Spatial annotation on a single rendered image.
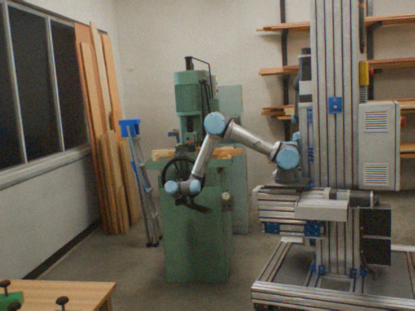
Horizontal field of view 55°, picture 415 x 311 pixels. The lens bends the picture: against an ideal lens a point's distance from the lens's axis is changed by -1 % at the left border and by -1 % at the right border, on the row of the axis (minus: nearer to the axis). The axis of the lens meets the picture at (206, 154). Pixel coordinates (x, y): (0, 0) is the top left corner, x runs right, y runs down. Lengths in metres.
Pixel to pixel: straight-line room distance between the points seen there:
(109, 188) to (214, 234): 1.57
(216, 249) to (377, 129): 1.35
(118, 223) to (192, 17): 2.67
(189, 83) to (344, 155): 1.14
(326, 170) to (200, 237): 1.02
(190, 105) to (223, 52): 2.40
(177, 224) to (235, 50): 2.82
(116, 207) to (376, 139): 2.68
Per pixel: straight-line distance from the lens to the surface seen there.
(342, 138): 2.37
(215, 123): 2.10
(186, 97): 2.79
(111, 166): 4.06
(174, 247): 2.94
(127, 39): 5.40
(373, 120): 2.31
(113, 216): 4.17
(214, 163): 2.72
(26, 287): 2.06
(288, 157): 2.10
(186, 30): 5.22
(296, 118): 2.98
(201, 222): 2.84
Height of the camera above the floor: 1.34
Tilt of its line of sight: 9 degrees down
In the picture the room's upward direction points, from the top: 4 degrees counter-clockwise
